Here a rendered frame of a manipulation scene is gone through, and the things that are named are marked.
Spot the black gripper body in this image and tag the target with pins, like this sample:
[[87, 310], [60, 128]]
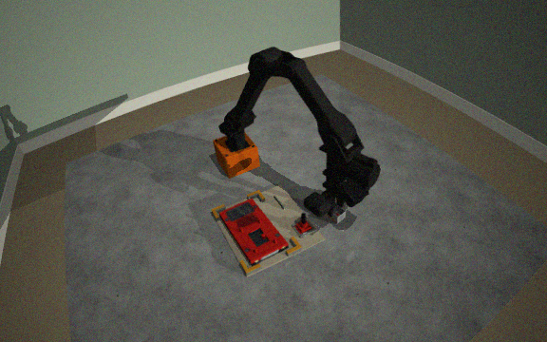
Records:
[[320, 205]]

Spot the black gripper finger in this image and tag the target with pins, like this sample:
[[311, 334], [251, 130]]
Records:
[[330, 212], [340, 201]]

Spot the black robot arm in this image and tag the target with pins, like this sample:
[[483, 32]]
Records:
[[334, 127]]

